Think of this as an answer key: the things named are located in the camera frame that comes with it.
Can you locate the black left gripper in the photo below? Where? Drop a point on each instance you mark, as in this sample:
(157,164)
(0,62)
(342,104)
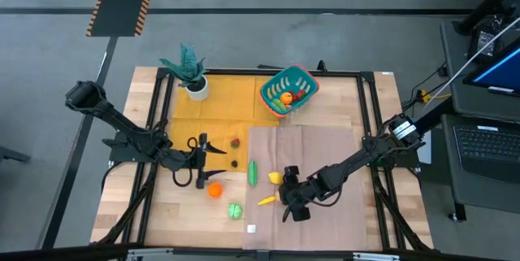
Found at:
(183,159)

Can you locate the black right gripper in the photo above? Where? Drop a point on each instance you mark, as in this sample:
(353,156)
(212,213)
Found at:
(304,190)

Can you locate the yellow toy lemon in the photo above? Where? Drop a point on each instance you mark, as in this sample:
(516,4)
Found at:
(276,177)

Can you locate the orange toy pumpkin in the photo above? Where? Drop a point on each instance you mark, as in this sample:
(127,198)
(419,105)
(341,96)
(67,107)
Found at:
(215,190)

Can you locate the green toy leaf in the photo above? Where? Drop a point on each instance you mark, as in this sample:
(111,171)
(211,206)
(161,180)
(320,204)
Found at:
(277,106)

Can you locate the orange toy persimmon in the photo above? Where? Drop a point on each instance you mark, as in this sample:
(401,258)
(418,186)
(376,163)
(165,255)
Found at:
(286,97)

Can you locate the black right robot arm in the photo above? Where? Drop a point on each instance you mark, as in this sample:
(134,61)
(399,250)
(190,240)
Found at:
(353,161)

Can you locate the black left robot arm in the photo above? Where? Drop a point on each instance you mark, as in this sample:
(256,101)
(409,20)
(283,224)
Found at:
(122,127)

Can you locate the yellow toy corn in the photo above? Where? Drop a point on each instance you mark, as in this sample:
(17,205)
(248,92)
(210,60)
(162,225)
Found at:
(266,201)

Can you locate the red toy strawberry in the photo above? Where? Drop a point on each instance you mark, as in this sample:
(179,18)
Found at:
(235,143)

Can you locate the green toy pea pod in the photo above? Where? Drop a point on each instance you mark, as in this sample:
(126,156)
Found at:
(252,173)

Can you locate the white foam cube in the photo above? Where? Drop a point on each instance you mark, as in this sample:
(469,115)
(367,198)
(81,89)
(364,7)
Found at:
(251,229)

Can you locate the green toy cabbage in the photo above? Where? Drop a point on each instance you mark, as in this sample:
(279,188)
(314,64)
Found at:
(235,210)

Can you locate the pale pink cloth mat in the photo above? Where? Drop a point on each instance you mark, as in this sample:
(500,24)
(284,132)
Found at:
(345,220)

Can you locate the yellow cloth mat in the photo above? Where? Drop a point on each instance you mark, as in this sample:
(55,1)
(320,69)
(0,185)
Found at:
(235,94)

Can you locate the teal basket with orange rim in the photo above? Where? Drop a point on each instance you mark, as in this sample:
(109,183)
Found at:
(270,90)

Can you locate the green plant in white pot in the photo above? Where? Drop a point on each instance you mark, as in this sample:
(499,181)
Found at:
(189,68)

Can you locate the small red toy fruit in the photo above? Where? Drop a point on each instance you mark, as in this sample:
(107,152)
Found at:
(300,95)

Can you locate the white box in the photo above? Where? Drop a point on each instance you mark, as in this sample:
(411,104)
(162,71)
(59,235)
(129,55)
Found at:
(425,153)

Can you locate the black hazard-striped floor mat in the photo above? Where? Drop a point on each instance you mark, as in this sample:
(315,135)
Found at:
(122,1)

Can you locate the black chair leg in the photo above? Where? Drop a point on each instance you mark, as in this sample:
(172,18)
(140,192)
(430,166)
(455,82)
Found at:
(14,154)

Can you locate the black laptop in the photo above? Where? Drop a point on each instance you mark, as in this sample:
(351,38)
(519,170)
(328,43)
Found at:
(483,147)

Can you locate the black equipment cart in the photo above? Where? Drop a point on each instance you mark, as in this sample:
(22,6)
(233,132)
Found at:
(455,49)

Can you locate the black tablet blue screen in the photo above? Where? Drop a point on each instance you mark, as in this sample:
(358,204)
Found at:
(499,70)

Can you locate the black power adapter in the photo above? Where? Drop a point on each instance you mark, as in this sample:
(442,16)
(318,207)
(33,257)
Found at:
(483,43)

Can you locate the black stand pole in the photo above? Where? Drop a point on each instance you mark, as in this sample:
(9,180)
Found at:
(487,5)

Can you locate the black metal table frame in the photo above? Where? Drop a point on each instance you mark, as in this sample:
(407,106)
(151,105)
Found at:
(243,71)

